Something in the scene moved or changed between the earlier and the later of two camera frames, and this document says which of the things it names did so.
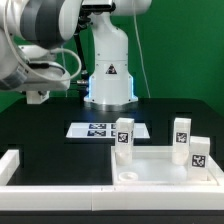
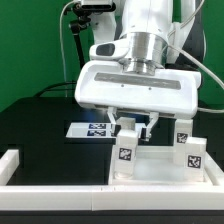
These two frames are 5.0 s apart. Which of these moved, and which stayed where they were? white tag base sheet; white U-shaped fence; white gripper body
Moved: white gripper body
Stayed: white tag base sheet; white U-shaped fence
